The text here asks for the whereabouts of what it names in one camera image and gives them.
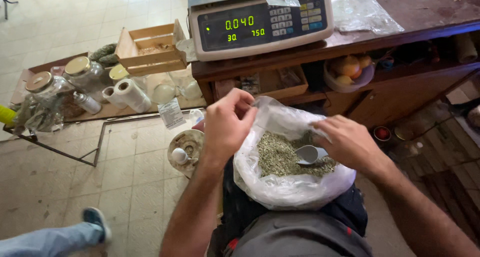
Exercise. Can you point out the red cup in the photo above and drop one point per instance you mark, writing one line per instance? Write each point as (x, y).
(382, 133)

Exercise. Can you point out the grey plastic scoop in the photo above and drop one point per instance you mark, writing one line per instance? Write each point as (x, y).
(309, 153)

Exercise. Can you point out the bowl of fruit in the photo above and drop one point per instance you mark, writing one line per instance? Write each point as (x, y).
(348, 74)

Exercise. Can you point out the person's right hand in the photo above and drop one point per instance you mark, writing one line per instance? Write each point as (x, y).
(348, 144)

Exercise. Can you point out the white spray can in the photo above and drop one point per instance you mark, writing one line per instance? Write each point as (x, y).
(87, 103)

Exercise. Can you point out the brown wooden counter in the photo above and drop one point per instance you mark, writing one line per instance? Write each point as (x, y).
(412, 80)

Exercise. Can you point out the person's grey shirt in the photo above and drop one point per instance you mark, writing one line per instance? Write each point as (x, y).
(296, 236)

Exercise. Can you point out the digital weighing scale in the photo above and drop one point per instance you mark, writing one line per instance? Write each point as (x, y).
(240, 27)

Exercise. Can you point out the clear bag of leaves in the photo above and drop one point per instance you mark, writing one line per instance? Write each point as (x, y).
(39, 116)

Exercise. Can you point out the low metal frame table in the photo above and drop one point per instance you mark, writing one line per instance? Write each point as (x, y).
(56, 150)

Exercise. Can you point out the brown cardboard sheet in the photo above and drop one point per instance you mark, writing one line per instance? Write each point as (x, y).
(108, 110)

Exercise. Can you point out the white paper label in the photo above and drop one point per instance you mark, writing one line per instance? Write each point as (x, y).
(171, 114)

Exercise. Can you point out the glass jar with gold lid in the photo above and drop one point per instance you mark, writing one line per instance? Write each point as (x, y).
(45, 88)
(84, 74)
(119, 73)

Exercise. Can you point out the round wooden disc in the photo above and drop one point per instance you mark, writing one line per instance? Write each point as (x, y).
(189, 140)

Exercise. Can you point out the beige roll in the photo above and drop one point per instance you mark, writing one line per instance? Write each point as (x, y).
(465, 47)

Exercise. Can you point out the white round knob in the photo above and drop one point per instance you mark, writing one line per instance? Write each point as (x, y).
(179, 155)

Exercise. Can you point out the white plastic bag roll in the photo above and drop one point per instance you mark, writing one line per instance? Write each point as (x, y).
(133, 95)
(111, 97)

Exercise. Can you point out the large clear plastic bag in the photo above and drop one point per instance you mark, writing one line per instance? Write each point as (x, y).
(288, 191)

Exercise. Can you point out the dark metal chair leg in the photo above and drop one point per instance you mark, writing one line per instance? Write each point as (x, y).
(7, 3)

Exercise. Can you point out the crumpled clear plastic bags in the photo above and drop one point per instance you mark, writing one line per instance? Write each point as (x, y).
(360, 12)

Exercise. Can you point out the dried green herbs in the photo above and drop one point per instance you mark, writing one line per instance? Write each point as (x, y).
(277, 155)

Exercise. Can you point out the wooden drawer tray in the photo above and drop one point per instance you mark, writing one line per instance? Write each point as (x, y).
(273, 84)

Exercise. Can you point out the yellow object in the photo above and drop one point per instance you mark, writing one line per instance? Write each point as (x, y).
(6, 115)

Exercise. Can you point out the person's left hand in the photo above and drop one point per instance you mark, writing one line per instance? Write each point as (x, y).
(221, 129)

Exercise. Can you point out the light wooden crate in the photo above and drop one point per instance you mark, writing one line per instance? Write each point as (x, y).
(150, 50)

